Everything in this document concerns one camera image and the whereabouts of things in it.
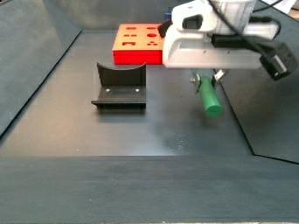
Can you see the metal gripper finger with bolt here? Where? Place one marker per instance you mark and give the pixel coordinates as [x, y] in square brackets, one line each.
[216, 77]

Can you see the metal gripper finger with black pad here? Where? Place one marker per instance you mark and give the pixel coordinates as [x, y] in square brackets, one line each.
[195, 80]

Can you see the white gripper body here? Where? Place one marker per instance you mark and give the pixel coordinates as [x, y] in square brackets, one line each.
[187, 47]

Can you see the green cylinder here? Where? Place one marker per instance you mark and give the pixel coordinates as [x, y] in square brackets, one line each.
[210, 99]

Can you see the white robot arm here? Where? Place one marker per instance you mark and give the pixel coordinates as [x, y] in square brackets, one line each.
[199, 32]

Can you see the red shape-sorter block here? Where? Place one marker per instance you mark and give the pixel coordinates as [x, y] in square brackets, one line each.
[138, 45]

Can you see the blue block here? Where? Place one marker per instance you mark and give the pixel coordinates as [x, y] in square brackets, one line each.
[167, 16]

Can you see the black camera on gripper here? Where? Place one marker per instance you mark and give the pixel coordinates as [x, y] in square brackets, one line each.
[276, 58]

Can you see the black cradle bracket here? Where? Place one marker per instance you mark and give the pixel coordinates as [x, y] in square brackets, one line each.
[122, 87]

